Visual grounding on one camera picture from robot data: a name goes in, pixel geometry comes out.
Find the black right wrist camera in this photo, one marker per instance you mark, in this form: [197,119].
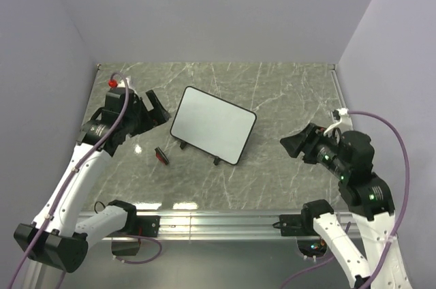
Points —
[356,150]

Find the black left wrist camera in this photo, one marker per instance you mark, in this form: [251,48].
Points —
[115,100]

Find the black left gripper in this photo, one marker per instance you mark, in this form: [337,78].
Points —
[159,114]

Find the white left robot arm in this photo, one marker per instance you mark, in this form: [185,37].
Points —
[56,237]

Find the aluminium right side rail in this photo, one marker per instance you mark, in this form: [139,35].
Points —
[333,72]

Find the black-framed small whiteboard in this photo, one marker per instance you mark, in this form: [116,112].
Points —
[212,125]

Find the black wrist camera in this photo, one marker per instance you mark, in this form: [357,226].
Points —
[356,150]
[115,100]

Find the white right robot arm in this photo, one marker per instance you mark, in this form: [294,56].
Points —
[369,200]

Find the red bone-shaped eraser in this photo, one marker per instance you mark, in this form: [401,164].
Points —
[161,156]

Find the aluminium rail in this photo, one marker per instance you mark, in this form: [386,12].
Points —
[229,225]
[333,72]

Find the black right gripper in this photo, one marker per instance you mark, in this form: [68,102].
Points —
[306,142]

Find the aluminium front rail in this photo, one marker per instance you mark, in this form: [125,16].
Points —
[229,225]

